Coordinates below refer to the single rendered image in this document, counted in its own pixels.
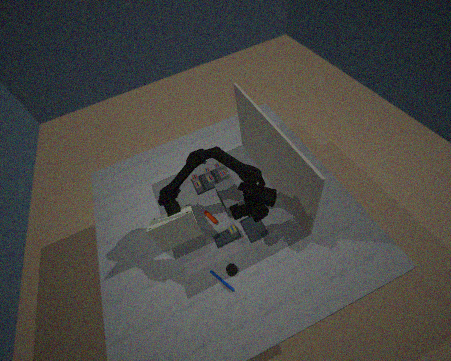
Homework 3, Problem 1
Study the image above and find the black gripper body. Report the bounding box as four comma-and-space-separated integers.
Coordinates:
230, 199, 258, 220

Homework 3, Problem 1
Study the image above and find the grey flat panel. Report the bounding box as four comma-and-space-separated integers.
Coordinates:
233, 82, 326, 236

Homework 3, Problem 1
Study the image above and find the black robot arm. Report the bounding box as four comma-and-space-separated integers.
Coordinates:
158, 147, 277, 222

